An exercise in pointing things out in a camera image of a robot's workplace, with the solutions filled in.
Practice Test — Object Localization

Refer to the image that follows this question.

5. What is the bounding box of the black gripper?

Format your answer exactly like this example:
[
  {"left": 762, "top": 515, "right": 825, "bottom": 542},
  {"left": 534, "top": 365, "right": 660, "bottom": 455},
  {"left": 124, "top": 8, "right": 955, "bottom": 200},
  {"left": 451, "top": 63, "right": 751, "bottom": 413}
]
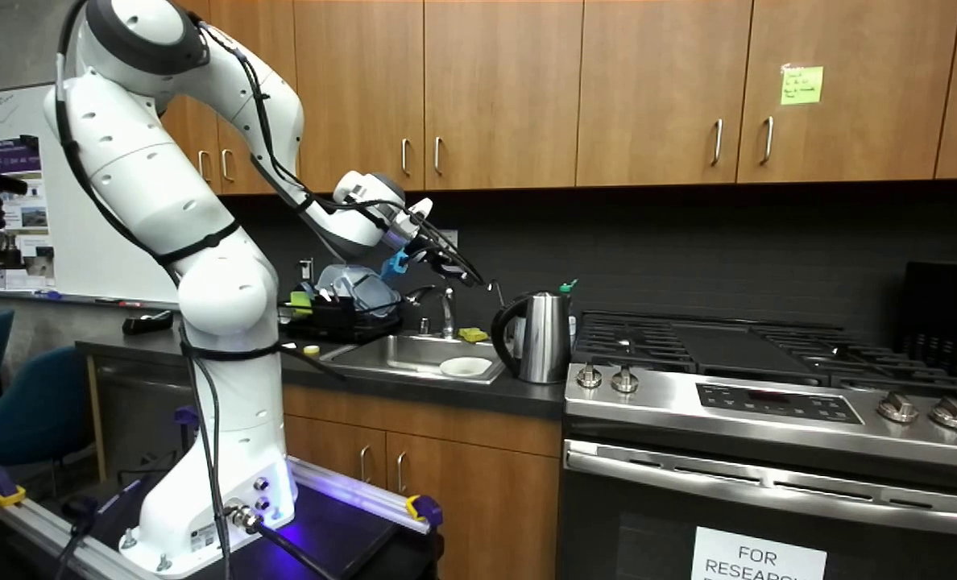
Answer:
[{"left": 393, "top": 214, "right": 502, "bottom": 297}]

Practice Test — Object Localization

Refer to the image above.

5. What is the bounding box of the aluminium robot base cart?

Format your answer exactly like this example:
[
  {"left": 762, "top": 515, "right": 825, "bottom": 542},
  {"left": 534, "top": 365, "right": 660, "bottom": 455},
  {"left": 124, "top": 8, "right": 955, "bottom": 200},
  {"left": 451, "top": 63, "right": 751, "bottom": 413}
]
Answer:
[{"left": 0, "top": 451, "right": 446, "bottom": 580}]

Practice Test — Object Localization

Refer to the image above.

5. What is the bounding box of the grey steel kettle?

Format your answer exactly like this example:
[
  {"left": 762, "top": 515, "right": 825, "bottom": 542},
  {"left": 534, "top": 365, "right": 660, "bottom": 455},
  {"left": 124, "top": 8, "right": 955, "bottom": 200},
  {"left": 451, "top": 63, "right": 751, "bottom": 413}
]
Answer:
[{"left": 486, "top": 287, "right": 579, "bottom": 390}]

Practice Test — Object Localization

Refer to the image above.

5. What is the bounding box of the chrome sink faucet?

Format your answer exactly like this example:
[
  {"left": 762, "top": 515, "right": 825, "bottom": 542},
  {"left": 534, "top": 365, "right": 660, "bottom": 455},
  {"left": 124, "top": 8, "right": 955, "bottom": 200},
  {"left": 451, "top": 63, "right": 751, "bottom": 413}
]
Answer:
[{"left": 411, "top": 276, "right": 461, "bottom": 342}]

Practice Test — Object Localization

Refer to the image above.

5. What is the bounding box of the white plate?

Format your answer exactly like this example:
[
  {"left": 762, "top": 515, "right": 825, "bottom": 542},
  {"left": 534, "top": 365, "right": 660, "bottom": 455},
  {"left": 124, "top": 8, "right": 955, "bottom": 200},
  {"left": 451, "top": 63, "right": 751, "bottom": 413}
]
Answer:
[{"left": 435, "top": 354, "right": 497, "bottom": 383}]

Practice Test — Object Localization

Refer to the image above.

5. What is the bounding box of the stainless steel sink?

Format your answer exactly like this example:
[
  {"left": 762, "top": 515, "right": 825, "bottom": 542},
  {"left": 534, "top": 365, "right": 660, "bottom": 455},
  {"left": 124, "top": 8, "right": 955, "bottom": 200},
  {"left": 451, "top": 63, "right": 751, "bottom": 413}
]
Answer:
[{"left": 320, "top": 329, "right": 513, "bottom": 390}]

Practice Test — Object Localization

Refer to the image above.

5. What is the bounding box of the blue grey bowl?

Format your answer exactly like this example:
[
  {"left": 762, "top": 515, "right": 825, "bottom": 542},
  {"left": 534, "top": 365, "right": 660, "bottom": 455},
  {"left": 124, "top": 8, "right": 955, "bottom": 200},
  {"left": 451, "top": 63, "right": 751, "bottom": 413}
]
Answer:
[{"left": 312, "top": 261, "right": 406, "bottom": 316}]

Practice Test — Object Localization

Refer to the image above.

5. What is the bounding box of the teal capped bottle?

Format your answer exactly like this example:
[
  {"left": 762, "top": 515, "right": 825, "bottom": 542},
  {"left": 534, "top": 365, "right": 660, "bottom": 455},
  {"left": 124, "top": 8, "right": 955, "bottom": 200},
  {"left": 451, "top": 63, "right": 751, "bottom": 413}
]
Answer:
[{"left": 553, "top": 276, "right": 582, "bottom": 321}]

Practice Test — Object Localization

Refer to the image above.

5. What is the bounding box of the black dish rack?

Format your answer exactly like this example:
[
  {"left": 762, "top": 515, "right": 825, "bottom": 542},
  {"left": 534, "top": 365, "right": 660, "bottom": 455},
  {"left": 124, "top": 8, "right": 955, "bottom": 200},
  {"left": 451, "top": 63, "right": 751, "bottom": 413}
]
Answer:
[{"left": 305, "top": 291, "right": 406, "bottom": 347}]

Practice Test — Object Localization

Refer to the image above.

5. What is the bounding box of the green item beside rack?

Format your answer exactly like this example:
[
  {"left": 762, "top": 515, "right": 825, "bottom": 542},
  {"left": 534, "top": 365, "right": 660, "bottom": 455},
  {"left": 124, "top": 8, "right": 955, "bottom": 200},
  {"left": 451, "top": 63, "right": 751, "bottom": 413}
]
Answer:
[{"left": 283, "top": 287, "right": 320, "bottom": 321}]

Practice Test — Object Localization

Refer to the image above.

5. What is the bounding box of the narrow wooden lower cabinet door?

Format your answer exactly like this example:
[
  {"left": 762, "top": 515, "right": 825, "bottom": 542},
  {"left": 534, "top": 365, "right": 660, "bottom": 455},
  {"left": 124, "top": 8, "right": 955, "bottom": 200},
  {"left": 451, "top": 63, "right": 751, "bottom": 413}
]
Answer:
[{"left": 281, "top": 411, "right": 393, "bottom": 508}]

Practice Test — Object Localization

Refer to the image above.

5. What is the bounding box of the wide wooden lower cabinet door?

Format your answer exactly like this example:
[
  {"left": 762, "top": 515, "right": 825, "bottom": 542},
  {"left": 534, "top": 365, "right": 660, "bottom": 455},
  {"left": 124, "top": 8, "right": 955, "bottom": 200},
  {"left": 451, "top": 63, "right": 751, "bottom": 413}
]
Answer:
[{"left": 382, "top": 424, "right": 565, "bottom": 580}]

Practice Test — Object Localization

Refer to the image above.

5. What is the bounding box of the yellow blue clamp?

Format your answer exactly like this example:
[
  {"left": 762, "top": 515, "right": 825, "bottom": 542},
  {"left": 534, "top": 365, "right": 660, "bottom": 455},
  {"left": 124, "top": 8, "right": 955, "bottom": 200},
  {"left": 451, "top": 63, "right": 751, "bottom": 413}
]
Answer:
[
  {"left": 402, "top": 490, "right": 448, "bottom": 535},
  {"left": 0, "top": 463, "right": 31, "bottom": 515}
]

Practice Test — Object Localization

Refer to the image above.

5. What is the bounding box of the stainless steel gas range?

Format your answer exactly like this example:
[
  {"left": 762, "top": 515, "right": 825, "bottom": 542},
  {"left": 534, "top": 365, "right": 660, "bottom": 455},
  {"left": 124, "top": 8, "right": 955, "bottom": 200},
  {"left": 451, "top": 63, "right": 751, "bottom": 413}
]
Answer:
[{"left": 557, "top": 308, "right": 957, "bottom": 580}]

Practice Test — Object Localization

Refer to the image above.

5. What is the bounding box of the grey dishwasher front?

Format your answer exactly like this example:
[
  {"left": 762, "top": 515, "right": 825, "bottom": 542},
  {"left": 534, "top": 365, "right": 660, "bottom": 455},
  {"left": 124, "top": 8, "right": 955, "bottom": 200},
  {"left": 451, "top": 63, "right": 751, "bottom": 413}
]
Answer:
[{"left": 80, "top": 347, "right": 197, "bottom": 490}]

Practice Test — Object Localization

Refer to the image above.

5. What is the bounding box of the white whiteboard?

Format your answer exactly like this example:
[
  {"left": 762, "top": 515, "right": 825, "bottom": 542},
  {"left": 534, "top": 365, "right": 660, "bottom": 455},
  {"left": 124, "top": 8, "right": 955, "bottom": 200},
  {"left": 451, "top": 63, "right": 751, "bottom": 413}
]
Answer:
[{"left": 0, "top": 80, "right": 182, "bottom": 314}]

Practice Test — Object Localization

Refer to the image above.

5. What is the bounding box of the green sticky note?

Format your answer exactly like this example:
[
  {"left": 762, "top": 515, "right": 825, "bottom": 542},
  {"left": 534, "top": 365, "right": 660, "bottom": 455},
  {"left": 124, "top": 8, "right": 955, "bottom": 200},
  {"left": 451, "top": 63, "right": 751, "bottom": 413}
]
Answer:
[{"left": 775, "top": 63, "right": 827, "bottom": 109}]

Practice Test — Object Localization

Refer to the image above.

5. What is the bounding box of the white paper sign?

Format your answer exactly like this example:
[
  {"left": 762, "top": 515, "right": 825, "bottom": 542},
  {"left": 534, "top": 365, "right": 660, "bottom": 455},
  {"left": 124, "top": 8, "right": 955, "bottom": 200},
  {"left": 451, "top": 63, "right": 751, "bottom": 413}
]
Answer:
[{"left": 690, "top": 523, "right": 831, "bottom": 580}]

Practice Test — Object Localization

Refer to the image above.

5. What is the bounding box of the printed poster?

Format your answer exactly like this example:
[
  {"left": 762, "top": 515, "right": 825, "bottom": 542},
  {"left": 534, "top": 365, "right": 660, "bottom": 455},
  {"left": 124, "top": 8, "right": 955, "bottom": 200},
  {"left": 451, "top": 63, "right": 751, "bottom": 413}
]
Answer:
[{"left": 0, "top": 131, "right": 59, "bottom": 297}]

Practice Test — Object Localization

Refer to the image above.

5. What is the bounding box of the black countertop appliance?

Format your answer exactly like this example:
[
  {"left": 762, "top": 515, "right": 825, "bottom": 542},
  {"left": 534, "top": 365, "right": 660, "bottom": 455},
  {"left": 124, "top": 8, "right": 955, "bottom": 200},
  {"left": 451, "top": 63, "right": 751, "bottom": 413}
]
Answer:
[{"left": 897, "top": 258, "right": 957, "bottom": 379}]

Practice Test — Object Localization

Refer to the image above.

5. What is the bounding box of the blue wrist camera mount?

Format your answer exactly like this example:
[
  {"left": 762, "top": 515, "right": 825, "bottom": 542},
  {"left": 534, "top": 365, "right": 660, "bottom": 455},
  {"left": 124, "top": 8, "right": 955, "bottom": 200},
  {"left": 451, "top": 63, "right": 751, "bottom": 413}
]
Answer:
[{"left": 377, "top": 244, "right": 415, "bottom": 287}]

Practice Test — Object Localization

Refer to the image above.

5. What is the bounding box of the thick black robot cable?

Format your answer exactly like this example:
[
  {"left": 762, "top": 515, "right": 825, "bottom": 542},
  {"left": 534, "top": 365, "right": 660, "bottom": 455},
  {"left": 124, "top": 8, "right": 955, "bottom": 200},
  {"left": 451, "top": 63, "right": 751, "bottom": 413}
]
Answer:
[{"left": 200, "top": 22, "right": 322, "bottom": 214}]

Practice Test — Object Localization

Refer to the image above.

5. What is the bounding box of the black base cable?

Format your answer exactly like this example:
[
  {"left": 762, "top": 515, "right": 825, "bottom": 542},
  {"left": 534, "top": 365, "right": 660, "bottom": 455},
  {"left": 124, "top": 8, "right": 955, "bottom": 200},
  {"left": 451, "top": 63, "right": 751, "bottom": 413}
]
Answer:
[{"left": 233, "top": 503, "right": 342, "bottom": 580}]

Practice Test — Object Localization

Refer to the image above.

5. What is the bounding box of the steel oven door handle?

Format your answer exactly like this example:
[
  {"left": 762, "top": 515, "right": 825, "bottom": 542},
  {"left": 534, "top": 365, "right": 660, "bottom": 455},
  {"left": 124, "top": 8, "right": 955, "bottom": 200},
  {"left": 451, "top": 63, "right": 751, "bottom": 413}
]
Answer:
[{"left": 560, "top": 436, "right": 957, "bottom": 542}]

